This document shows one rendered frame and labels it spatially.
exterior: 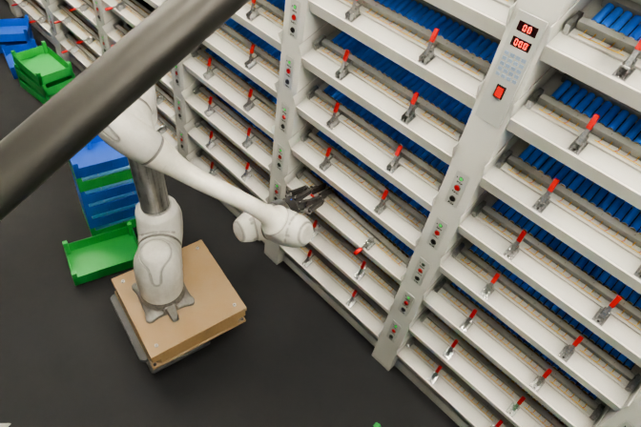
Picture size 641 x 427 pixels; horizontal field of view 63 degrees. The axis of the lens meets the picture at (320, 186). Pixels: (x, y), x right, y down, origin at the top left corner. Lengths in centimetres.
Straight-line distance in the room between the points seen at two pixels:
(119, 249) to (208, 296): 69
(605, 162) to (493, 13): 41
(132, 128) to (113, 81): 120
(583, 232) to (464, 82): 47
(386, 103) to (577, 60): 58
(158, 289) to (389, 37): 112
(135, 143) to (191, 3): 121
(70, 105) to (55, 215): 256
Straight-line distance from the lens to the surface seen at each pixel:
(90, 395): 226
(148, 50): 26
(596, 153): 131
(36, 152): 26
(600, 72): 121
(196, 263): 213
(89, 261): 259
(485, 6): 131
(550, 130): 133
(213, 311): 201
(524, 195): 143
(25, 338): 244
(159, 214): 193
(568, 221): 142
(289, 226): 161
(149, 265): 183
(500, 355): 183
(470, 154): 142
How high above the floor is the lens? 201
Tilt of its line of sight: 44 degrees down
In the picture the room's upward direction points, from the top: 10 degrees clockwise
